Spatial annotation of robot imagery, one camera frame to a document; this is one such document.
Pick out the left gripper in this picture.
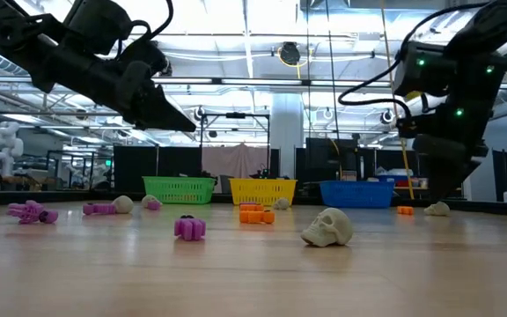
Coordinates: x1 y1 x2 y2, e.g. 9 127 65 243
28 38 198 134

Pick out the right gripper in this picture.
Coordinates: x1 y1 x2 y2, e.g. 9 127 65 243
396 50 507 202

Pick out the purple toy block front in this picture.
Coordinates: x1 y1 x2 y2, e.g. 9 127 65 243
173 214 208 242

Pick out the blue storage bin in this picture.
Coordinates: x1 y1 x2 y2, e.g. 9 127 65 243
376 168 415 188

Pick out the black partition panel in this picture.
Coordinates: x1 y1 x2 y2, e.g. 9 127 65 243
374 148 464 191
113 145 202 194

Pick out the green plastic basket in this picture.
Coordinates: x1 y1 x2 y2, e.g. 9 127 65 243
142 175 217 205

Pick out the pink hanging cloth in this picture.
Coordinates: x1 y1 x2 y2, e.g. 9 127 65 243
201 144 269 180

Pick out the blue plastic basket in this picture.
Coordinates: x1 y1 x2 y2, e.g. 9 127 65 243
319 180 396 210

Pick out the long overhead light bar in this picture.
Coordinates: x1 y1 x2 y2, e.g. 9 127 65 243
154 77 398 88

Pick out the yellow plastic basket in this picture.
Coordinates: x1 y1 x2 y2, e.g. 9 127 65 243
228 177 298 207

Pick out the yellow hanging cable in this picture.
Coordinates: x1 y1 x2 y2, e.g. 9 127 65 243
379 0 415 202

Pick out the black metal stand frame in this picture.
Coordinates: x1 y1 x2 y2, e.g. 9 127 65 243
198 111 272 178

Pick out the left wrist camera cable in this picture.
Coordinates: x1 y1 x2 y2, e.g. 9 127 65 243
114 0 175 49

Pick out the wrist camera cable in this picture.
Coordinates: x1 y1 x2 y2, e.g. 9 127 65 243
337 2 490 121
114 0 175 49

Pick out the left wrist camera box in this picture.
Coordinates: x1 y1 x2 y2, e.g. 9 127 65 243
62 0 134 56

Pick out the black aluminium table frame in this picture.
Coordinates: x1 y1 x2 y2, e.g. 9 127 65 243
0 188 507 217

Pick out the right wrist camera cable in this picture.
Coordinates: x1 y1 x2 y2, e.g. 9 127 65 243
337 2 490 121

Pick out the black ceiling cord reel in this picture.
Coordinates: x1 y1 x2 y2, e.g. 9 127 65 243
278 41 302 67

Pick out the thin black hanging cable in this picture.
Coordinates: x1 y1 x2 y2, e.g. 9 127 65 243
305 0 312 137

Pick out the black hanging cable with coil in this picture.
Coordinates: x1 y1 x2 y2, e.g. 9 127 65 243
325 0 343 180

